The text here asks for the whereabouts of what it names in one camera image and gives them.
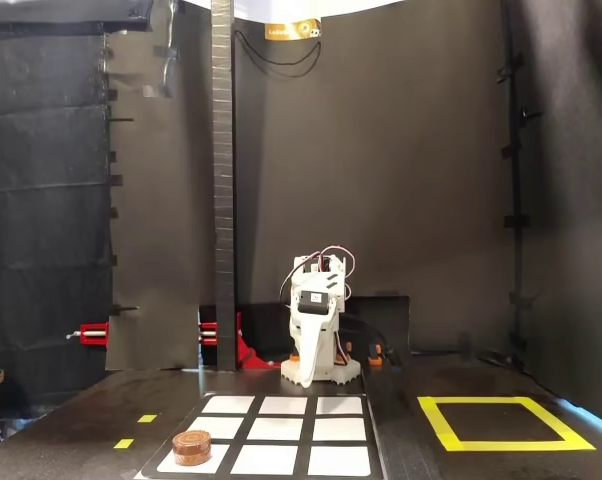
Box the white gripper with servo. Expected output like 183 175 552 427
289 272 345 390

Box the black white nine-square grid mat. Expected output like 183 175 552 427
133 392 385 480

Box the black box panel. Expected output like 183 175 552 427
340 294 412 369

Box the black ribbed plank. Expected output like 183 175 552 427
360 369 447 480

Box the black paper sheet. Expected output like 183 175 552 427
103 29 217 372

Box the yellow tape square outline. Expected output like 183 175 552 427
416 396 596 453

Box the red metal bar clamp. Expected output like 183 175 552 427
65 312 275 371

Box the black corner pole with tape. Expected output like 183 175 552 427
495 0 535 374

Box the clear plastic tape strip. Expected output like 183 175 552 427
152 0 181 100

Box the orange LeRobot sticker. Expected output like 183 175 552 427
264 18 324 42

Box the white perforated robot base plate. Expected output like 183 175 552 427
280 356 363 388

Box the red white servo cable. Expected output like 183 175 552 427
278 244 356 307

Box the black taped vertical post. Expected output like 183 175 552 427
210 0 238 372

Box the thin black cable loop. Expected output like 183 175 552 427
233 29 324 79

